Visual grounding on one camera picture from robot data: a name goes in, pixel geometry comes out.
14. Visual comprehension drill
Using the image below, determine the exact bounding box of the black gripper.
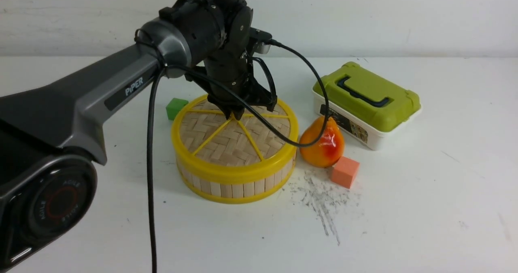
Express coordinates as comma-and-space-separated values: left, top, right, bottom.
185, 51, 277, 120

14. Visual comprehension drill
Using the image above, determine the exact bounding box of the black camera cable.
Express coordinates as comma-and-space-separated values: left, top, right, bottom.
146, 40, 330, 273

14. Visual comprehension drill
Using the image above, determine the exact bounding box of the green cube block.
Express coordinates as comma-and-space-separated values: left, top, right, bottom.
166, 98, 189, 121

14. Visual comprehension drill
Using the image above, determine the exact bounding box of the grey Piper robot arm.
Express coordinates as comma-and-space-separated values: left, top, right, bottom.
0, 0, 277, 273

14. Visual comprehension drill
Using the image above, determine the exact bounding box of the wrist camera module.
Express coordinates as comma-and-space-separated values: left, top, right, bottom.
246, 28, 273, 56

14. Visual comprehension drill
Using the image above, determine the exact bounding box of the yellow bamboo steamer basket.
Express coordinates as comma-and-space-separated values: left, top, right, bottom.
176, 150, 296, 204

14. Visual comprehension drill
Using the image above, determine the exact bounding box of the green lidded white storage box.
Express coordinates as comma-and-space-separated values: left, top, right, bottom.
312, 62, 422, 151

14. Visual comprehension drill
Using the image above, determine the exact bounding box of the orange cube block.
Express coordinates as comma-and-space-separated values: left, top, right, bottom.
330, 156, 360, 189

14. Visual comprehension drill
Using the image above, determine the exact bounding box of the yellow woven bamboo steamer lid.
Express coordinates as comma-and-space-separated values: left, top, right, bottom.
171, 96, 296, 189

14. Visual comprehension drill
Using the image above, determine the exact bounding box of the orange yellow toy pear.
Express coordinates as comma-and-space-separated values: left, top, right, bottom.
299, 115, 345, 168

